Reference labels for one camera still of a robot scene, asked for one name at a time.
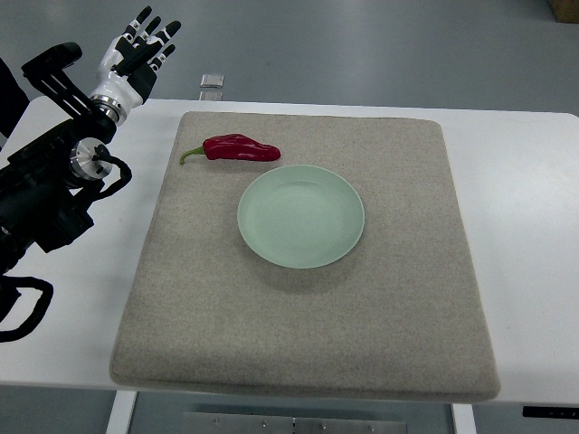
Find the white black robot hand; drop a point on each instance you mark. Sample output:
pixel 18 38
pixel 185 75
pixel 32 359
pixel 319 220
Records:
pixel 129 68

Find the red chili pepper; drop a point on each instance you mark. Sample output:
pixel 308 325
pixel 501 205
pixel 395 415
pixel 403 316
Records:
pixel 233 147

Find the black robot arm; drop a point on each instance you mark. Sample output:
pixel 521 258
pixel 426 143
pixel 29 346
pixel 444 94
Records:
pixel 49 185

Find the pale green plate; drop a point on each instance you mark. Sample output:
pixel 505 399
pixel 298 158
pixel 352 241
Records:
pixel 301 216

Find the white table leg left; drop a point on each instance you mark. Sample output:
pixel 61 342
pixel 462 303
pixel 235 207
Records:
pixel 121 412

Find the white table leg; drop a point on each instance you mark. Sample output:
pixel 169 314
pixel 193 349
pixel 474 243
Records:
pixel 463 419
pixel 121 412

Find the beige felt mat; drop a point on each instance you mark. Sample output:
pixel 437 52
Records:
pixel 398 318

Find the cardboard box corner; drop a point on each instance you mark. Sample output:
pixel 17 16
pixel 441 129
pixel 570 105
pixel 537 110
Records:
pixel 565 11

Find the white table leg right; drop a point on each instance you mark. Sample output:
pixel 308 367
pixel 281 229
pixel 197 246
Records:
pixel 463 419

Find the black table control panel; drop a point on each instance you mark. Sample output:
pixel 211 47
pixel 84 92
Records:
pixel 546 412

